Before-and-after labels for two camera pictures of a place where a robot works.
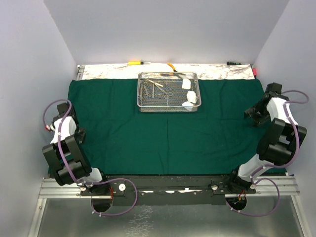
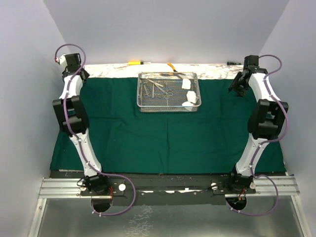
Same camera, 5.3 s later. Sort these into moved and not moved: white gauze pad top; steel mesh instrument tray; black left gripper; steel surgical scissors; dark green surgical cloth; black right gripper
Moved: black left gripper; black right gripper
Not moved: dark green surgical cloth; steel surgical scissors; white gauze pad top; steel mesh instrument tray
